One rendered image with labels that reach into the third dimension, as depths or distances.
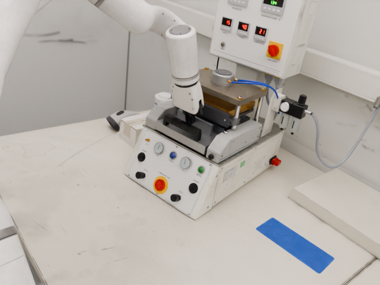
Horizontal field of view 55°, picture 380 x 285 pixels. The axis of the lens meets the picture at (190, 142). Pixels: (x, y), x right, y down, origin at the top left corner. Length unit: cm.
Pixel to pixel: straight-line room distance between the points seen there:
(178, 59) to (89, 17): 156
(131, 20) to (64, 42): 155
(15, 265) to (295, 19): 105
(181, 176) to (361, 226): 61
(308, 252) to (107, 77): 195
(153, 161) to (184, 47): 44
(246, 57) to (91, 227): 79
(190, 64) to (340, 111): 75
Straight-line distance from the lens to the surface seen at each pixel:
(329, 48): 160
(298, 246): 122
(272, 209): 133
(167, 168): 124
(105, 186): 130
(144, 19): 100
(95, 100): 274
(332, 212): 134
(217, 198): 125
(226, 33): 142
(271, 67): 134
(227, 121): 119
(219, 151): 113
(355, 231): 131
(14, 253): 64
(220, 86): 126
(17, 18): 80
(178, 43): 102
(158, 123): 126
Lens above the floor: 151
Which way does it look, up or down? 28 degrees down
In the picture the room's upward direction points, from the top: 9 degrees clockwise
